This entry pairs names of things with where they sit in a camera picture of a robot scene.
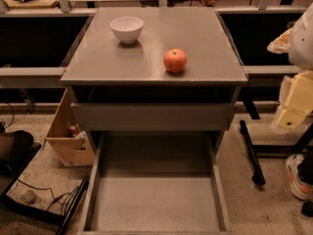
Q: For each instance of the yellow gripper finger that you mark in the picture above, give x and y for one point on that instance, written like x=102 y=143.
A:
x=296 y=101
x=281 y=44

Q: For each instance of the red apple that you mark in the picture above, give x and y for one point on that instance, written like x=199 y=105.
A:
x=175 y=60

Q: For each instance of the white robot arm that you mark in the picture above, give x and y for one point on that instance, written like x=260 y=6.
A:
x=300 y=52

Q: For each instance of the grey drawer cabinet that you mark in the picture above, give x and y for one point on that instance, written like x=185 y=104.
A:
x=102 y=70

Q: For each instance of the open grey middle drawer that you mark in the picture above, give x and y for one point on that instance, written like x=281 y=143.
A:
x=162 y=183

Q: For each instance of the closed grey top drawer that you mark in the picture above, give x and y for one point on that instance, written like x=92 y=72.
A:
x=154 y=117

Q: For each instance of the black bar on floor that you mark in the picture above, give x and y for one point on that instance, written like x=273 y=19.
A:
x=258 y=177

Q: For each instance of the white orange sneaker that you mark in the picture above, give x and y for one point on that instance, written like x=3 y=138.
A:
x=301 y=190

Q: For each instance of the white ceramic bowl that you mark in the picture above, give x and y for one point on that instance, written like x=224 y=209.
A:
x=127 y=29

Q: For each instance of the cardboard box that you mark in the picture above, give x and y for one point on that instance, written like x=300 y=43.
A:
x=66 y=139

